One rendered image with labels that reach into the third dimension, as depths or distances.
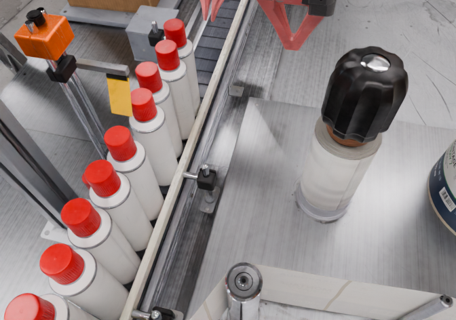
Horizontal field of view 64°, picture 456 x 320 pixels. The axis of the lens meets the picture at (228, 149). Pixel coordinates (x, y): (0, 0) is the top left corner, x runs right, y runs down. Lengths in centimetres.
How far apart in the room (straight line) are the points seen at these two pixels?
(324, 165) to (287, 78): 42
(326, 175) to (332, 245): 14
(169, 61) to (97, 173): 21
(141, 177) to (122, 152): 6
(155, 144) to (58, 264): 22
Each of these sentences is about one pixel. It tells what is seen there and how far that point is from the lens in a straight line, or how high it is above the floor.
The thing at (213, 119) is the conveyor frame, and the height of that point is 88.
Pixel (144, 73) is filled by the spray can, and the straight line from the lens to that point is 54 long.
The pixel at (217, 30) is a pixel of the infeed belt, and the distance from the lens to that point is 93.
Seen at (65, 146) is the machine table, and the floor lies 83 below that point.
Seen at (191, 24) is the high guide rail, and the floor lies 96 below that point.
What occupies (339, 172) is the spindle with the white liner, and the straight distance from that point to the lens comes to 50.
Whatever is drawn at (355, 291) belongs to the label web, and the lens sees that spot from 45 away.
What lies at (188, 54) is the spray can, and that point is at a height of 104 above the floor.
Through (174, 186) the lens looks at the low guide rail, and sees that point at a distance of 61.
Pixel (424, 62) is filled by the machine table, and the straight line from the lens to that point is 101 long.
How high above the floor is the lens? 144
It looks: 55 degrees down
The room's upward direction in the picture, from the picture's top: 3 degrees counter-clockwise
